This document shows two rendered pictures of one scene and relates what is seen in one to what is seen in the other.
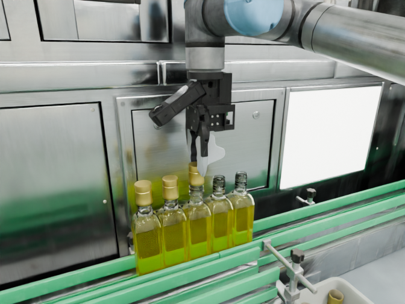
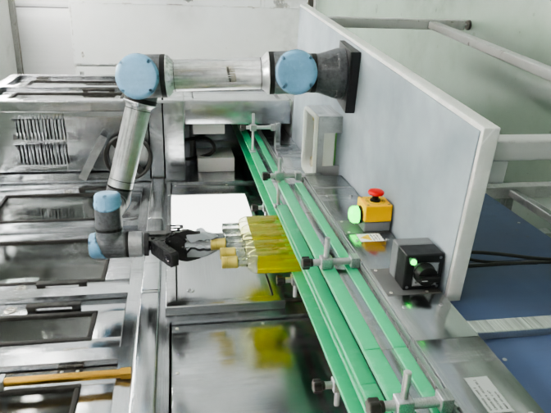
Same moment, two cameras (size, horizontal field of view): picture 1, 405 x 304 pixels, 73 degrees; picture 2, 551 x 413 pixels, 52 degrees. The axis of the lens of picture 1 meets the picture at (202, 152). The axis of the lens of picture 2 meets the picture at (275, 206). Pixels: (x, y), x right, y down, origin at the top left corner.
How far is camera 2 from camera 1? 1.33 m
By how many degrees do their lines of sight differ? 44
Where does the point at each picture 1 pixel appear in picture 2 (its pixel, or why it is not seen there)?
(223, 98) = (161, 233)
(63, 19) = (105, 342)
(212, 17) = (111, 224)
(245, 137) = not seen: hidden behind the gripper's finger
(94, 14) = (103, 329)
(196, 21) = (112, 240)
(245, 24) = (116, 199)
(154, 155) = (216, 291)
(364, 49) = (129, 153)
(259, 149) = not seen: hidden behind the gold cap
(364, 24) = (118, 156)
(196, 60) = (135, 240)
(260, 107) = not seen: hidden behind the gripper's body
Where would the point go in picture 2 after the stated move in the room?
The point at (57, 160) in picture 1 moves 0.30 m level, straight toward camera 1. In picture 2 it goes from (220, 345) to (218, 237)
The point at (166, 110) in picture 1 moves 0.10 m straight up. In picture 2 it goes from (166, 250) to (129, 251)
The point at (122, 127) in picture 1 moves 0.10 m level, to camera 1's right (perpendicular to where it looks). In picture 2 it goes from (189, 304) to (188, 275)
